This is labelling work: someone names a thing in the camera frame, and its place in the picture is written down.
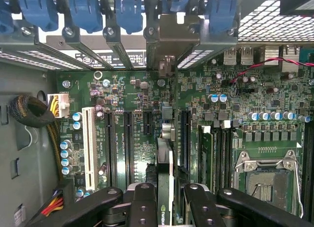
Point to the grey open PC case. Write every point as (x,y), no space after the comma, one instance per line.
(218,39)

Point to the short black expansion slot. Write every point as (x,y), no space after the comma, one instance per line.
(148,123)

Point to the grey power supply unit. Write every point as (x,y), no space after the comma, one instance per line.
(36,163)

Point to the white power connector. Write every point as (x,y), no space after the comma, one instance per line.
(62,104)

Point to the silver socket locking lever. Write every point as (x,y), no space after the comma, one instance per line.
(299,187)

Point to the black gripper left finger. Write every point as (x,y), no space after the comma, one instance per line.
(143,207)

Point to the black RAM slot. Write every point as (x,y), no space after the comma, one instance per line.
(230,160)
(223,158)
(217,158)
(311,168)
(306,168)

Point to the blue slot retainer clip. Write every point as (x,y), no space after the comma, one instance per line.
(85,13)
(175,1)
(129,13)
(5,20)
(38,10)
(222,13)

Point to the metal CPU socket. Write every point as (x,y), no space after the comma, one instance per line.
(269,185)

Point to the green motherboard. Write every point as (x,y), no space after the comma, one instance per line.
(147,89)

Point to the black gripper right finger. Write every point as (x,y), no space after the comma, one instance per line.
(203,209)

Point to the white expansion slot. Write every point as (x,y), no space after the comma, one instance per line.
(90,148)

